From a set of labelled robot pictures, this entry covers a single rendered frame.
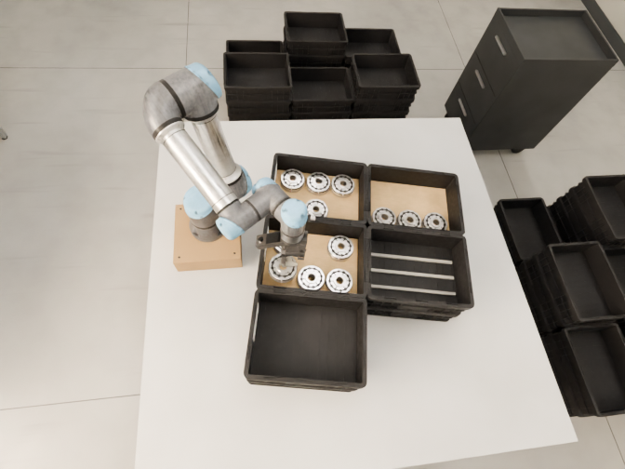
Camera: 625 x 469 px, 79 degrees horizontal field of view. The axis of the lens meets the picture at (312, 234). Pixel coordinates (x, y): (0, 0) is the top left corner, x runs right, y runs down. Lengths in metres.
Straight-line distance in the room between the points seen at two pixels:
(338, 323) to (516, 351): 0.78
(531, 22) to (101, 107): 2.94
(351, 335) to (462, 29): 3.47
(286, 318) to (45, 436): 1.46
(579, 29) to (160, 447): 3.11
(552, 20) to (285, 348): 2.54
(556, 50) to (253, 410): 2.52
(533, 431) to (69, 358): 2.21
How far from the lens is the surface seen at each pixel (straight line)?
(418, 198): 1.76
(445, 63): 3.88
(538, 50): 2.77
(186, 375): 1.56
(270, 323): 1.43
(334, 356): 1.42
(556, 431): 1.87
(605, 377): 2.47
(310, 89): 2.72
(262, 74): 2.63
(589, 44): 3.04
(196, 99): 1.19
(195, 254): 1.58
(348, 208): 1.64
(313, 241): 1.54
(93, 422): 2.39
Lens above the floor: 2.22
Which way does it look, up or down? 63 degrees down
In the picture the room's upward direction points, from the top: 13 degrees clockwise
